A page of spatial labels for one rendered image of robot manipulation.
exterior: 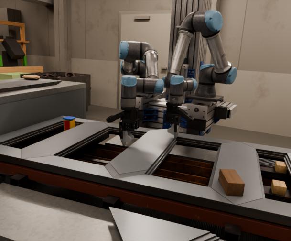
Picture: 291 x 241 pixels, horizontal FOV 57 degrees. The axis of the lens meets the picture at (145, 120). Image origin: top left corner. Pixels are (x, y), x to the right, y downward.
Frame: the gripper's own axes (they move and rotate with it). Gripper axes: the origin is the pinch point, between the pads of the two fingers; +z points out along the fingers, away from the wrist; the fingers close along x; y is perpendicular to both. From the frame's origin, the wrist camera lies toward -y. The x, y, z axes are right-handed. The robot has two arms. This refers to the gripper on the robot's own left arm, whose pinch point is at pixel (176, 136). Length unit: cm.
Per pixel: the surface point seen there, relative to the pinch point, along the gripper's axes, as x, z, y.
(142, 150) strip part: 28.2, 0.7, 11.1
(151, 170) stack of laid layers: 45.3, 2.4, 0.4
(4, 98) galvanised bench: 35, -18, 91
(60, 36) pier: -419, -76, 387
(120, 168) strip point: 52, 1, 12
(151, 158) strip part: 36.3, 0.7, 3.7
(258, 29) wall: -382, -95, -52
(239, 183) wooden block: 56, -4, -35
